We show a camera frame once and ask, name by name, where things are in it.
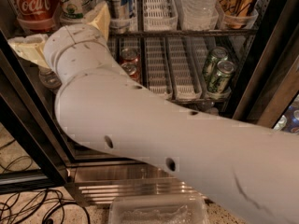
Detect green can shelf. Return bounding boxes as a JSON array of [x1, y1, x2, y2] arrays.
[[202, 47, 228, 80], [207, 61, 236, 93]]

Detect rear green can middle shelf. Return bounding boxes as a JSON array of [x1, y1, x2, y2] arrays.
[[202, 47, 228, 80]]

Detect front green can middle shelf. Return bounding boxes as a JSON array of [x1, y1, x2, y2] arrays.
[[207, 61, 236, 93]]

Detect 7up can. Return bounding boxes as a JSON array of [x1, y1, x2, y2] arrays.
[[54, 0, 97, 21]]

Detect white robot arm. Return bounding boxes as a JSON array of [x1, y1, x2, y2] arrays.
[[8, 2, 299, 224]]

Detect front water bottle middle shelf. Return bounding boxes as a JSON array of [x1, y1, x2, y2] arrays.
[[38, 66, 62, 93]]

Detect empty white tray top shelf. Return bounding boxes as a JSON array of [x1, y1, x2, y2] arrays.
[[142, 0, 178, 31]]

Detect clear plastic bin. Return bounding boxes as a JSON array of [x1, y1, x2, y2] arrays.
[[108, 193, 210, 224]]

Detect stainless steel fridge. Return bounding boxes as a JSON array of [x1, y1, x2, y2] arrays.
[[0, 0, 299, 207]]

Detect gold patterned can top shelf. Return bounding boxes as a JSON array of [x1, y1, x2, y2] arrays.
[[217, 0, 258, 30]]

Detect top shelf Coca-Cola can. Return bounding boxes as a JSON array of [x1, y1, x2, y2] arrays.
[[14, 0, 59, 32]]

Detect rear Coca-Cola can middle shelf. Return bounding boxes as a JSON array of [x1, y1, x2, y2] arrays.
[[120, 48, 139, 64]]

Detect black floor cables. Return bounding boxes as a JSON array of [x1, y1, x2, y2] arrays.
[[0, 138, 92, 224]]

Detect left open fridge door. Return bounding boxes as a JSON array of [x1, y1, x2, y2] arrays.
[[0, 31, 67, 194]]

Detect right glass fridge door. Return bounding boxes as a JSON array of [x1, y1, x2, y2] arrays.
[[233, 0, 299, 128]]

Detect blue silver can top shelf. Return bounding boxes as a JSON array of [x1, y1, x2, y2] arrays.
[[105, 0, 134, 20]]

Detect coca-cola can shelf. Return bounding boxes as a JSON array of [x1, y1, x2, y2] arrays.
[[121, 63, 140, 82], [120, 48, 139, 64]]

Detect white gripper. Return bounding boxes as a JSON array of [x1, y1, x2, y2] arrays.
[[7, 1, 112, 77]]

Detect front Coca-Cola can middle shelf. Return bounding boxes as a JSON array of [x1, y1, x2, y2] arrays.
[[121, 63, 140, 82]]

